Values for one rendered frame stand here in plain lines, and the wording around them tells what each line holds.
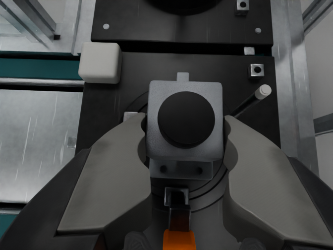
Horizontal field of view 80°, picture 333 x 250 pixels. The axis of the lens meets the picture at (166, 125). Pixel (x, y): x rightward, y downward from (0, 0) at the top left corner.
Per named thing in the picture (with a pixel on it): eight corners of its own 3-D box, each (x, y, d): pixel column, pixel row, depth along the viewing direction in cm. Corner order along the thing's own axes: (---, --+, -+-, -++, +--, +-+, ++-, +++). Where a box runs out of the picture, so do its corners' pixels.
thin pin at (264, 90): (233, 122, 22) (272, 94, 13) (225, 122, 22) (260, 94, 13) (233, 115, 22) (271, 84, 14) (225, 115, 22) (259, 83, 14)
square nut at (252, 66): (260, 79, 25) (264, 76, 24) (248, 79, 25) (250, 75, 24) (260, 67, 25) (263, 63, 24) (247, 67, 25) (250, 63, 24)
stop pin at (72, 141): (89, 151, 28) (76, 148, 24) (81, 150, 28) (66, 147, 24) (90, 140, 28) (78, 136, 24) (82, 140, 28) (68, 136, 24)
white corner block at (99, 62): (123, 90, 27) (115, 76, 23) (89, 89, 27) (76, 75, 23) (126, 58, 28) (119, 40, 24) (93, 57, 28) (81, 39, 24)
